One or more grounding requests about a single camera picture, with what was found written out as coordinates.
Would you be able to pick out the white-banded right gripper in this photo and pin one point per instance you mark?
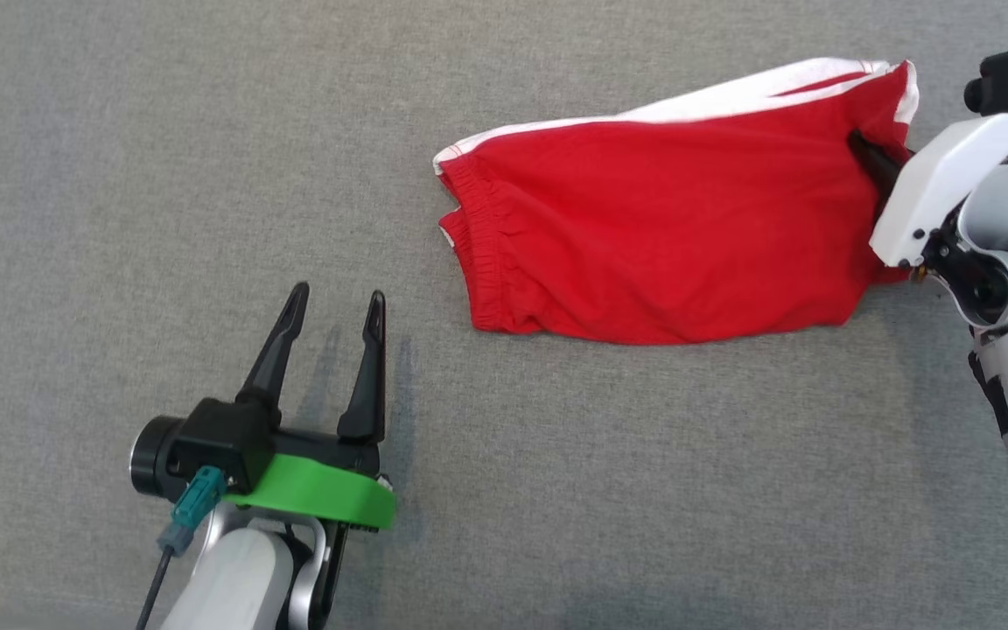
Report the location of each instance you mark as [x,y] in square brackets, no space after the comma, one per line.
[933,184]

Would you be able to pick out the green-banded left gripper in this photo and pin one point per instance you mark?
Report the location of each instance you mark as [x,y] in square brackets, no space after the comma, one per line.
[320,494]

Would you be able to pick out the red white-striped shorts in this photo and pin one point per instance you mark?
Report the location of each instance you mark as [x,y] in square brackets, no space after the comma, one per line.
[661,227]

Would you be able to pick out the grey fabric sofa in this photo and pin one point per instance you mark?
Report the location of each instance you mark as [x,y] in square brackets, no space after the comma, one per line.
[206,175]

